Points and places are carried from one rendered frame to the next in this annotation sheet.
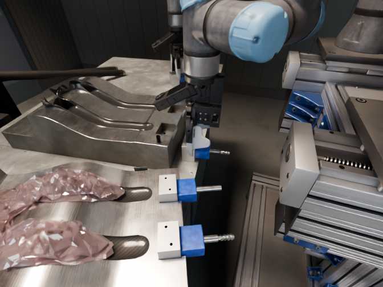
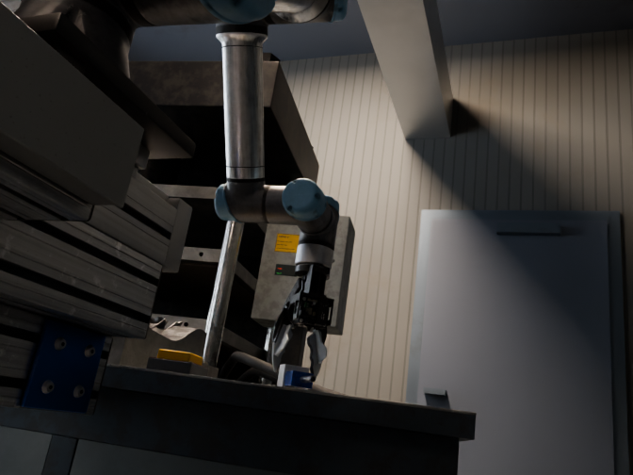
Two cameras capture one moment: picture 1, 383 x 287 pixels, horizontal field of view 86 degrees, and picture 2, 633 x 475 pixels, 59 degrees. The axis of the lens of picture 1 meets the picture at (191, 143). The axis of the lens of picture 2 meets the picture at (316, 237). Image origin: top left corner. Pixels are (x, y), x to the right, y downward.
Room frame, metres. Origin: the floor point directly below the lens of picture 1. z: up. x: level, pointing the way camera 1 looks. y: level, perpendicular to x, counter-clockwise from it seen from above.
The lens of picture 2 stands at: (0.99, -1.04, 0.74)
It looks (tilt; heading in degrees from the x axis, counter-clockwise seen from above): 19 degrees up; 92
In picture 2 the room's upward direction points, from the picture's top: 8 degrees clockwise
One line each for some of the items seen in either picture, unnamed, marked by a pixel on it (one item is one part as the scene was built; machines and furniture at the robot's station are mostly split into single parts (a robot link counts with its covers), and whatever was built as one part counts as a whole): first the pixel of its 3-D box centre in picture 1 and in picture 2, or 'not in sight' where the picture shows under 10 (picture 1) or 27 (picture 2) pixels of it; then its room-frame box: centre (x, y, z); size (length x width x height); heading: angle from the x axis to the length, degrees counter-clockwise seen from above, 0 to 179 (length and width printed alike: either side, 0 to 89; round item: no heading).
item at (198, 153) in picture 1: (206, 150); not in sight; (0.44, -0.04, 0.83); 0.13 x 0.05 x 0.05; 80
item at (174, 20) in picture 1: (177, 20); (315, 260); (0.96, 0.06, 1.07); 0.08 x 0.08 x 0.05
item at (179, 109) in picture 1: (176, 114); not in sight; (0.56, 0.05, 0.87); 0.05 x 0.05 x 0.04; 79
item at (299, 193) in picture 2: not in sight; (299, 205); (0.92, -0.04, 1.14); 0.11 x 0.11 x 0.08; 76
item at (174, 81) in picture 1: (183, 77); (300, 380); (0.97, 0.04, 0.83); 0.13 x 0.05 x 0.05; 110
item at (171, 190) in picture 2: not in sight; (148, 220); (0.16, 1.32, 1.51); 1.10 x 0.70 x 0.05; 169
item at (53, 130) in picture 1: (103, 115); (130, 345); (0.56, 0.28, 0.87); 0.50 x 0.26 x 0.14; 79
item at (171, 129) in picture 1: (167, 134); not in sight; (0.45, 0.07, 0.87); 0.05 x 0.05 x 0.04; 79
